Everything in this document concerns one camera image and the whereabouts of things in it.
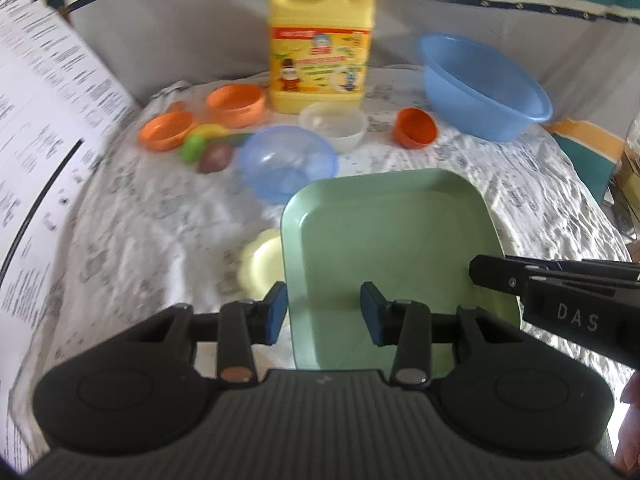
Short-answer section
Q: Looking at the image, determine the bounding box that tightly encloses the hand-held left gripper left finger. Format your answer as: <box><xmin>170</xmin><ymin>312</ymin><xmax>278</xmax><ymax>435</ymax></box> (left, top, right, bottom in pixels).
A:
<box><xmin>122</xmin><ymin>280</ymin><xmax>288</xmax><ymax>385</ymax></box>

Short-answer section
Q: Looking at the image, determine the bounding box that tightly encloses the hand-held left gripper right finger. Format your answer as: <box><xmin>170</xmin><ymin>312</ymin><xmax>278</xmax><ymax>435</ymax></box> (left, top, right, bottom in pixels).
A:
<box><xmin>361</xmin><ymin>282</ymin><xmax>522</xmax><ymax>387</ymax></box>

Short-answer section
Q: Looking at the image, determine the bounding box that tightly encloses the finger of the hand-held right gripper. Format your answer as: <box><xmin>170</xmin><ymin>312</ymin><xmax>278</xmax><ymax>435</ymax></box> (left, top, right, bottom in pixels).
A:
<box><xmin>469</xmin><ymin>254</ymin><xmax>640</xmax><ymax>306</ymax></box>

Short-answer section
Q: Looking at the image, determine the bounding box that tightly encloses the yellow flower-shaped plate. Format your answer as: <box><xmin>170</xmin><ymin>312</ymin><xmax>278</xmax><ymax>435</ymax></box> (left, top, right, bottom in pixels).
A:
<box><xmin>237</xmin><ymin>227</ymin><xmax>287</xmax><ymax>306</ymax></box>

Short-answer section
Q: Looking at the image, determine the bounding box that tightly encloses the green square plate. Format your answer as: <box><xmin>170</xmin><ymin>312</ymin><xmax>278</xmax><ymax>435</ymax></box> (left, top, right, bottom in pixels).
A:
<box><xmin>280</xmin><ymin>169</ymin><xmax>522</xmax><ymax>380</ymax></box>

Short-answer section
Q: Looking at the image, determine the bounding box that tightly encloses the translucent blue bowl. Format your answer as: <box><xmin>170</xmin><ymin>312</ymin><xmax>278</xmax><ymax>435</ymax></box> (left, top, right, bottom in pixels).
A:
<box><xmin>236</xmin><ymin>126</ymin><xmax>340</xmax><ymax>206</ymax></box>

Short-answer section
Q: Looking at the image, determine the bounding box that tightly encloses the small orange cup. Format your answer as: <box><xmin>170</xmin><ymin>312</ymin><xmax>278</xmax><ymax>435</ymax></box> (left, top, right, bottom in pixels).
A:
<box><xmin>395</xmin><ymin>107</ymin><xmax>438</xmax><ymax>150</ymax></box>

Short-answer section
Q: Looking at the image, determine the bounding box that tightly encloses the clear white bowl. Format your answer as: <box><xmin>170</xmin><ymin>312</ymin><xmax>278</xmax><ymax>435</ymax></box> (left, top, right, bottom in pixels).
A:
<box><xmin>299</xmin><ymin>103</ymin><xmax>368</xmax><ymax>153</ymax></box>

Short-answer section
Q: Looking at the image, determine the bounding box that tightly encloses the person's right hand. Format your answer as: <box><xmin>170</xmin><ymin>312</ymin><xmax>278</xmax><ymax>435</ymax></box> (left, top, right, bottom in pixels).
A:
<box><xmin>612</xmin><ymin>370</ymin><xmax>640</xmax><ymax>478</ymax></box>

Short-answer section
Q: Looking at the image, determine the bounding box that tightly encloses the teal yellow striped pillow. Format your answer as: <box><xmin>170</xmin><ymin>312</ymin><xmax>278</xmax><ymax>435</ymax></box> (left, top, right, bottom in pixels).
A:
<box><xmin>545</xmin><ymin>116</ymin><xmax>632</xmax><ymax>206</ymax></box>

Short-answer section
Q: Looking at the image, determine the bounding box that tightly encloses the white cat print cloth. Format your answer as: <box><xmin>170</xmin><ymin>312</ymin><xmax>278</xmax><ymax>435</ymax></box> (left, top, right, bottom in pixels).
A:
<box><xmin>10</xmin><ymin>62</ymin><xmax>638</xmax><ymax>411</ymax></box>

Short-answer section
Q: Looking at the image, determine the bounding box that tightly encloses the blue plastic basin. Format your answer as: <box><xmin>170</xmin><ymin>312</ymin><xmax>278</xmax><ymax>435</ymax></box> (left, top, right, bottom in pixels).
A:
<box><xmin>419</xmin><ymin>34</ymin><xmax>553</xmax><ymax>142</ymax></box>

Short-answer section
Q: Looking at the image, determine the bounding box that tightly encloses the green toy lime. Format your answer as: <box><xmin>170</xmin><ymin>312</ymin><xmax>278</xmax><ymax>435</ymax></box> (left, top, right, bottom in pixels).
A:
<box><xmin>179</xmin><ymin>135</ymin><xmax>206</xmax><ymax>163</ymax></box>

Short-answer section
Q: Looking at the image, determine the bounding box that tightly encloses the yellow toy banana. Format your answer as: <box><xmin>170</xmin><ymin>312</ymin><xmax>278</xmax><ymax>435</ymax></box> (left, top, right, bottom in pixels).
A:
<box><xmin>192</xmin><ymin>124</ymin><xmax>231</xmax><ymax>140</ymax></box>

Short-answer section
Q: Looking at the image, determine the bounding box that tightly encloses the orange bowl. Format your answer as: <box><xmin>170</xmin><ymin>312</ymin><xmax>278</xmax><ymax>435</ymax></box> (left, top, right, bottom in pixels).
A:
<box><xmin>205</xmin><ymin>84</ymin><xmax>267</xmax><ymax>128</ymax></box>

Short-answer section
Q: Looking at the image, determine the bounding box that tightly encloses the orange plate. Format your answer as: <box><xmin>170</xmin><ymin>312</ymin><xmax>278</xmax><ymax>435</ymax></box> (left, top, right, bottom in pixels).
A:
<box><xmin>139</xmin><ymin>111</ymin><xmax>197</xmax><ymax>152</ymax></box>

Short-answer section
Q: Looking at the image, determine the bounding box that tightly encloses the yellow detergent bottle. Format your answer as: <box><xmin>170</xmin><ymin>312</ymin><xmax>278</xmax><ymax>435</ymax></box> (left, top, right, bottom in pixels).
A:
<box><xmin>267</xmin><ymin>0</ymin><xmax>377</xmax><ymax>113</ymax></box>

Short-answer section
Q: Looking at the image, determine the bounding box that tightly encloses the teal grey quilt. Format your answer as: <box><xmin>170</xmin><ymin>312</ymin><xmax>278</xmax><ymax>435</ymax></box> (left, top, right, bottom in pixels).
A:
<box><xmin>37</xmin><ymin>0</ymin><xmax>640</xmax><ymax>111</ymax></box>

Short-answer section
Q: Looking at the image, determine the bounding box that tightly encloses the white printed instruction sheet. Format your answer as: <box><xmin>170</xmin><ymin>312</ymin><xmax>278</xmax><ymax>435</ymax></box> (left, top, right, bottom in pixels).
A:
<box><xmin>0</xmin><ymin>0</ymin><xmax>141</xmax><ymax>466</ymax></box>

